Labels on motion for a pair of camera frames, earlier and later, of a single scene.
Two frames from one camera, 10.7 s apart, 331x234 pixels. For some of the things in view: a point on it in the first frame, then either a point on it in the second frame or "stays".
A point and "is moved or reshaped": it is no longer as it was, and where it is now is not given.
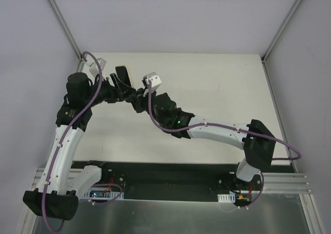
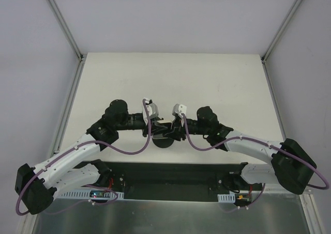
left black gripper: (114, 82) → (147, 130)
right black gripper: (138, 99) → (181, 130)
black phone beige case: (122, 75) is moved or reshaped
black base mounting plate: (206, 181) stays
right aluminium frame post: (285, 23) stays
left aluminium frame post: (61, 19) stays
